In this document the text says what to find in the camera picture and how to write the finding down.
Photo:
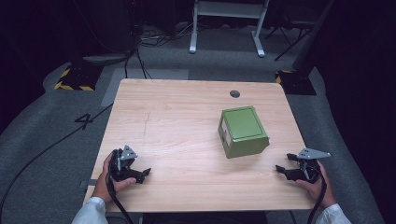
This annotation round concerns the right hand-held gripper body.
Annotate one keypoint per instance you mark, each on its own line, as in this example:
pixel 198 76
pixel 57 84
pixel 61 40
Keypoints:
pixel 307 166

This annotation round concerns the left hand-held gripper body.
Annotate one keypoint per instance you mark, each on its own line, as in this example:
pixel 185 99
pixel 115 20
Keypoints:
pixel 122 165

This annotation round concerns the green box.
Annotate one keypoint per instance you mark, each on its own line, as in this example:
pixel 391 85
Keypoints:
pixel 243 130

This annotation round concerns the person's left hand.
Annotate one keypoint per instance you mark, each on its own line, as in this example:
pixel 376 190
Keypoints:
pixel 109 183

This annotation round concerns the person's right hand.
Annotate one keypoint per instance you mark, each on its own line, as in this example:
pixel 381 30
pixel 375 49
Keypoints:
pixel 317 186

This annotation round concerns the wooden table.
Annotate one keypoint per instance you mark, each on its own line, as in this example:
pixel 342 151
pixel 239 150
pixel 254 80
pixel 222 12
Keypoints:
pixel 174 140

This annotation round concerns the black yellow striped base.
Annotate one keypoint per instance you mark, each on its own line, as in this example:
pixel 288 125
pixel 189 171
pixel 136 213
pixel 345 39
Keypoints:
pixel 76 79
pixel 295 81

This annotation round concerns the black folding stand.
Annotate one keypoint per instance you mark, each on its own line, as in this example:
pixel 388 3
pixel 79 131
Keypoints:
pixel 291 37

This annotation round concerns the white metal stand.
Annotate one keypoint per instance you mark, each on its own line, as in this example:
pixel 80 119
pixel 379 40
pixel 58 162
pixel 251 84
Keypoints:
pixel 227 25

